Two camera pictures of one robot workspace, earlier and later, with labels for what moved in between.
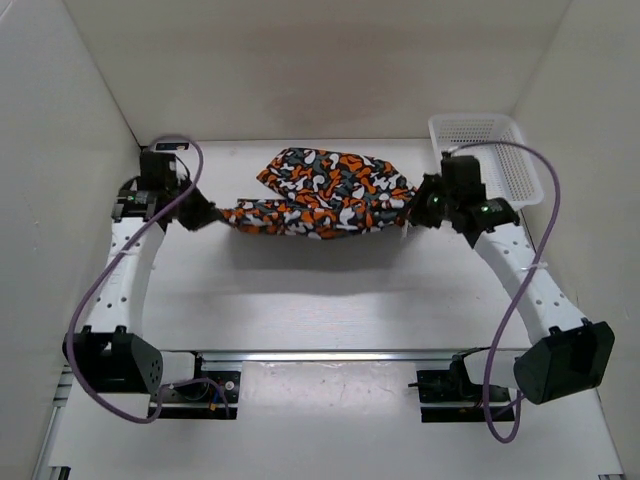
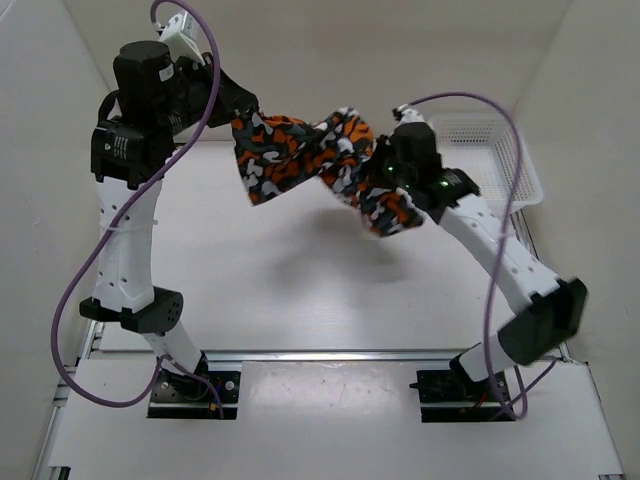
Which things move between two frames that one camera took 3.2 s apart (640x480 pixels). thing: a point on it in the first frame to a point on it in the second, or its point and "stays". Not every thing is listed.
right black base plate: x=456 y=385 stays
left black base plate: x=200 y=400 stays
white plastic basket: x=507 y=170 stays
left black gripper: x=203 y=215 to x=232 y=101
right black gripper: x=419 y=215 to x=384 y=146
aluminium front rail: x=327 y=356 stays
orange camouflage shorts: x=327 y=195 to x=276 y=153
